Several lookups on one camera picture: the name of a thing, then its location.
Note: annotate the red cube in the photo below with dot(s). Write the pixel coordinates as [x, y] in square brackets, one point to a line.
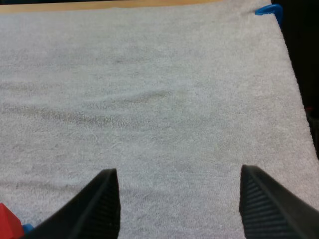
[9, 221]

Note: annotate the blue clip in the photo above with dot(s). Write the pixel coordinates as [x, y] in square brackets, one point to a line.
[270, 11]

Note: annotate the blue cube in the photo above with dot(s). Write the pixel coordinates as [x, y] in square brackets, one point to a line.
[27, 227]

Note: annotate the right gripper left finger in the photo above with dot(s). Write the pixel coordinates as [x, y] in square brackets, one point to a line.
[87, 211]

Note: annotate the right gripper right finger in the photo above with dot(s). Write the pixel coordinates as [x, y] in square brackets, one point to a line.
[271, 206]

